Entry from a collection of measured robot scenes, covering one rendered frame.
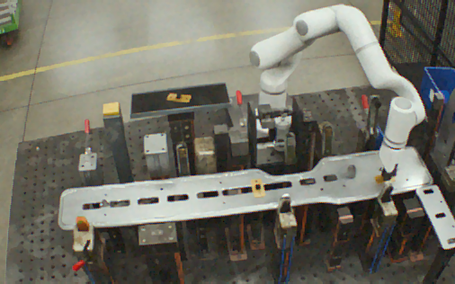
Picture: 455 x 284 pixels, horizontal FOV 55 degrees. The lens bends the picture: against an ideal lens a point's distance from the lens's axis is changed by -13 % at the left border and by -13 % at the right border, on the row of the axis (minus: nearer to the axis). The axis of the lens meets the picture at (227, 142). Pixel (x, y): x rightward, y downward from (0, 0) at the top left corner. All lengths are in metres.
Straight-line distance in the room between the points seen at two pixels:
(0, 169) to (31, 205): 1.42
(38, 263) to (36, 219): 0.25
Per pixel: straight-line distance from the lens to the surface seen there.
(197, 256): 1.89
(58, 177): 2.32
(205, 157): 1.73
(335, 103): 2.59
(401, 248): 1.88
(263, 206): 1.66
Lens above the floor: 2.25
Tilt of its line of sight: 42 degrees down
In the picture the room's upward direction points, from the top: 2 degrees counter-clockwise
